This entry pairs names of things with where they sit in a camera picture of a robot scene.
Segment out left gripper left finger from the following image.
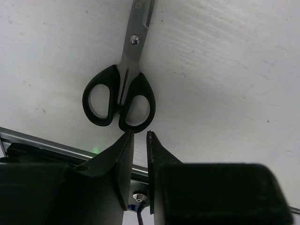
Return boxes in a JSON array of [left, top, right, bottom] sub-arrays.
[[72, 131, 134, 225]]

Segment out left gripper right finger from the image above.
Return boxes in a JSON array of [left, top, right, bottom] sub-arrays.
[[146, 131, 293, 225]]

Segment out black handled scissors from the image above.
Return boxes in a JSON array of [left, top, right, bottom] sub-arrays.
[[82, 0, 156, 133]]

